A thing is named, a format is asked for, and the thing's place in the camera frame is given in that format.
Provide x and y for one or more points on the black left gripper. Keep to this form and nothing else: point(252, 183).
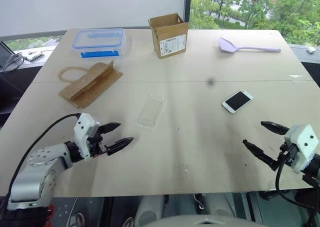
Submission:
point(96, 147)

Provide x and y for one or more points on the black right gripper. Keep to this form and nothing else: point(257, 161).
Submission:
point(290, 153)

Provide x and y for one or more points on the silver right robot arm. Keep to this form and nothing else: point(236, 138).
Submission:
point(312, 169)

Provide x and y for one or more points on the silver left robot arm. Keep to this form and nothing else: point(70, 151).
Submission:
point(37, 167)

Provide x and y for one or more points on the clear phone case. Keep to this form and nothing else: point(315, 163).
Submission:
point(151, 112)

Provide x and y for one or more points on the white smartphone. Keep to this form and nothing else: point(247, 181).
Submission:
point(237, 101)

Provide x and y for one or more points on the brown paper bag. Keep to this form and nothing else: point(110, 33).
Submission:
point(90, 84)

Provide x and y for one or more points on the grey rounded robot leg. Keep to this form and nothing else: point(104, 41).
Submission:
point(150, 209)
point(220, 204)

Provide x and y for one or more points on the tan rubber band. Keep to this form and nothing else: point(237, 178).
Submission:
point(60, 74)

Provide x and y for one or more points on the clear container with blue lid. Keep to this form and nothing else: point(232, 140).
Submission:
point(100, 40)

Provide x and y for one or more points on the small white adapter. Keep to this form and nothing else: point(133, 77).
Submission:
point(311, 50)

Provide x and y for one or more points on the lilac plastic rice scoop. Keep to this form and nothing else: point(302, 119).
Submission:
point(228, 45)

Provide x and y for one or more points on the grey rounded robot torso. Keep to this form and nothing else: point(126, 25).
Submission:
point(202, 222)

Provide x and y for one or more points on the open cardboard box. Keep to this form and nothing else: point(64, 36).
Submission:
point(172, 42)

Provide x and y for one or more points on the white and green device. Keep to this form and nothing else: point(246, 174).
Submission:
point(33, 55)

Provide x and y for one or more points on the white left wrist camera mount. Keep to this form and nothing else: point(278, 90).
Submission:
point(83, 127)

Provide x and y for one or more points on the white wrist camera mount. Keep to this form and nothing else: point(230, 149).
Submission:
point(302, 142)
point(83, 127)

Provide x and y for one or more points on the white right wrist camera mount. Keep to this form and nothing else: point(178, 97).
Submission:
point(302, 142)

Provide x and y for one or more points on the dark window frame post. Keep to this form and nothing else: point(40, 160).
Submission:
point(188, 7)

